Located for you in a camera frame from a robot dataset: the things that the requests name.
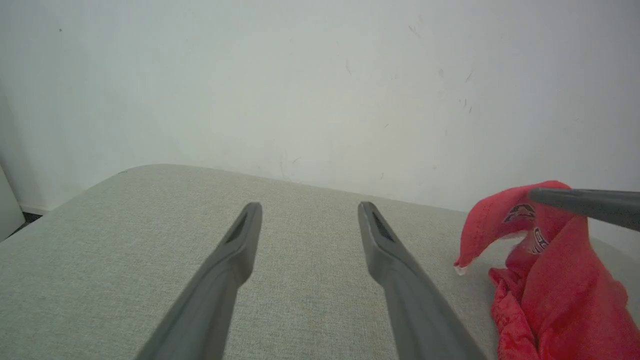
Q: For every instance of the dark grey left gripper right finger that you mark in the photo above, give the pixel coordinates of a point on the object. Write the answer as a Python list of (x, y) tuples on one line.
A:
[(415, 305)]

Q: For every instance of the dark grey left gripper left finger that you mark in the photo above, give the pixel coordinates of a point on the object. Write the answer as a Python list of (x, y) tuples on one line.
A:
[(210, 300)]

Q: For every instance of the white panel edge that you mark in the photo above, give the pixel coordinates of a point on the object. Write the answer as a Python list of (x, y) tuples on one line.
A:
[(9, 207)]

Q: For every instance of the red garment with print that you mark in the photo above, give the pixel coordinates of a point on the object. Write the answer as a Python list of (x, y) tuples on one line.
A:
[(560, 285)]

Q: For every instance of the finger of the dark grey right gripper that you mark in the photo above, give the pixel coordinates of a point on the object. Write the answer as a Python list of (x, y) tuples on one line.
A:
[(595, 204)]

